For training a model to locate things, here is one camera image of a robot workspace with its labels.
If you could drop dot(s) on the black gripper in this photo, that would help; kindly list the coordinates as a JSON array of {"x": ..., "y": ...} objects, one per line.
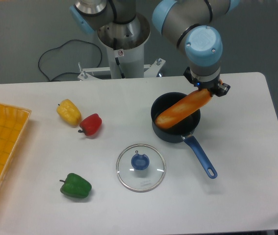
[{"x": 210, "y": 82}]

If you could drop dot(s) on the long orange baguette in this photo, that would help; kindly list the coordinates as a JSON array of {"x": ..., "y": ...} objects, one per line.
[{"x": 183, "y": 108}]

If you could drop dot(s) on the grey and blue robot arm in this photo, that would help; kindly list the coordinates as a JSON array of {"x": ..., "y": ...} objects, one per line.
[{"x": 90, "y": 14}]

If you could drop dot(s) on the glass lid with blue knob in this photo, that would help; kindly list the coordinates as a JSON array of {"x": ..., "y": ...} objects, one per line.
[{"x": 140, "y": 168}]

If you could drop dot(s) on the red bell pepper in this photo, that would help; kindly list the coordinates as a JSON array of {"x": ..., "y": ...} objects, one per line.
[{"x": 90, "y": 125}]

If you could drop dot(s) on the yellow bell pepper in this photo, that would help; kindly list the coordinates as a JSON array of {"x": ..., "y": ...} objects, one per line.
[{"x": 69, "y": 112}]

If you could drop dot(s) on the green bell pepper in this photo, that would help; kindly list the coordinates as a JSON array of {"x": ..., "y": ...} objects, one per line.
[{"x": 75, "y": 186}]

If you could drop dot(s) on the dark pot with blue handle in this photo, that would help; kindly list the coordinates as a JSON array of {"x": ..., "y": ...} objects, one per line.
[{"x": 183, "y": 131}]

